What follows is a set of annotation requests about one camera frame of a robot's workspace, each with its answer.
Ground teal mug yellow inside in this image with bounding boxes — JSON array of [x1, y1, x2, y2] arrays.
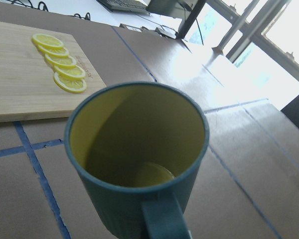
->
[[64, 82, 209, 239]]

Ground black keyboard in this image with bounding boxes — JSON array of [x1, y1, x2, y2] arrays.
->
[[98, 0, 148, 13]]

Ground bamboo cutting board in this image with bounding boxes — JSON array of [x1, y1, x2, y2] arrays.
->
[[0, 22, 106, 122]]

